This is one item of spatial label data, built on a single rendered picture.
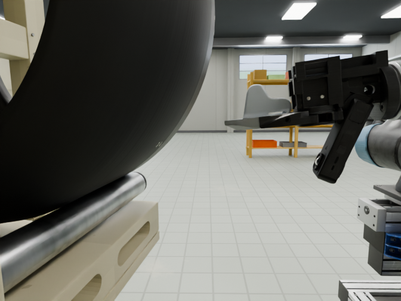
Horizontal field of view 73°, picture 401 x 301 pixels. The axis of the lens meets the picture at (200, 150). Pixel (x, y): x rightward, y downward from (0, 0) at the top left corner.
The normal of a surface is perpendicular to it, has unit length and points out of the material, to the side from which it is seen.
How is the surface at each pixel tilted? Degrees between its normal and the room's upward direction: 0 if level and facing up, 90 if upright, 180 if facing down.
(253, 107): 90
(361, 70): 90
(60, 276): 0
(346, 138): 91
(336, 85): 90
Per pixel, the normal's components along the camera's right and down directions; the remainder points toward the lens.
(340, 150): -0.23, 0.15
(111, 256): 0.98, 0.02
